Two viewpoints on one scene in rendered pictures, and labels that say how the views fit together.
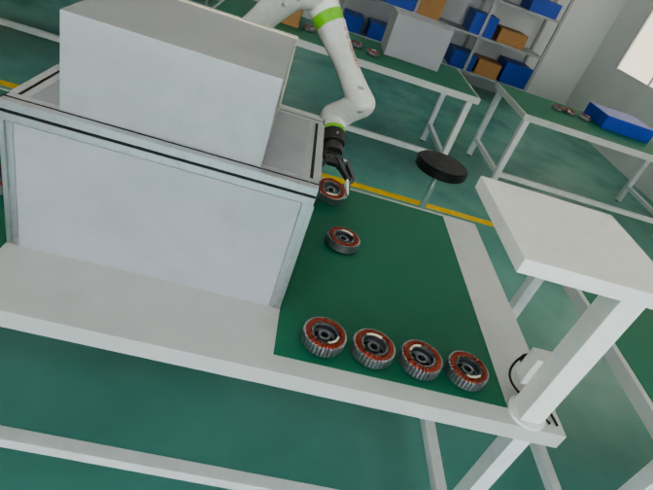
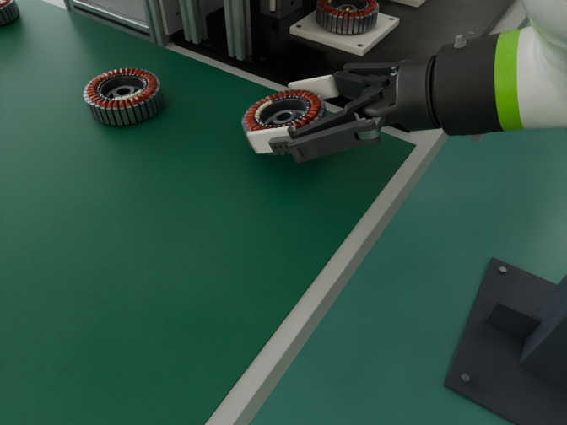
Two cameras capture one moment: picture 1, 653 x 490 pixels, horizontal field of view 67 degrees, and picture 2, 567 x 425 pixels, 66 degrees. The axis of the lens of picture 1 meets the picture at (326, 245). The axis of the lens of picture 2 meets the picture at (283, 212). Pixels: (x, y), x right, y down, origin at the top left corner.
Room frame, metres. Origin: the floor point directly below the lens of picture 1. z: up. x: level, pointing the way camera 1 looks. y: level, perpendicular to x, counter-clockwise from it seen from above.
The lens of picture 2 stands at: (1.96, -0.29, 1.15)
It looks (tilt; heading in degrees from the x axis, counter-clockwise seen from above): 48 degrees down; 134
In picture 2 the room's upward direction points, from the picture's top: 1 degrees clockwise
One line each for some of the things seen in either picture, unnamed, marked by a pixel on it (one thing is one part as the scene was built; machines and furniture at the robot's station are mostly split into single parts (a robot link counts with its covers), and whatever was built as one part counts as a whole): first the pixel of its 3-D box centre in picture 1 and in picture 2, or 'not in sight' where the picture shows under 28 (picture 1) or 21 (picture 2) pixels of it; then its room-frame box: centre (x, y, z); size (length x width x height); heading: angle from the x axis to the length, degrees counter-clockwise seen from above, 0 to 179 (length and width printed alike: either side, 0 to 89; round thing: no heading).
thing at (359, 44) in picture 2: not in sight; (345, 25); (1.47, 0.37, 0.78); 0.15 x 0.15 x 0.01; 10
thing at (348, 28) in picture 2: not in sight; (347, 12); (1.47, 0.37, 0.80); 0.11 x 0.11 x 0.04
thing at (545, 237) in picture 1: (523, 307); not in sight; (1.04, -0.51, 0.98); 0.37 x 0.35 x 0.46; 100
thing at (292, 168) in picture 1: (189, 119); not in sight; (1.13, 0.43, 1.09); 0.68 x 0.44 x 0.05; 100
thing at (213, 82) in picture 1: (192, 68); not in sight; (1.13, 0.44, 1.22); 0.44 x 0.39 x 0.20; 100
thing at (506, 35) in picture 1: (508, 36); not in sight; (8.17, -1.43, 0.87); 0.42 x 0.40 x 0.19; 99
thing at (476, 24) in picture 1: (480, 22); not in sight; (8.07, -0.96, 0.92); 0.42 x 0.36 x 0.28; 10
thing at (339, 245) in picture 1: (342, 239); (124, 95); (1.37, -0.04, 0.77); 0.11 x 0.11 x 0.04
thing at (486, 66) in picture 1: (484, 66); not in sight; (8.14, -1.30, 0.39); 0.40 x 0.36 x 0.21; 9
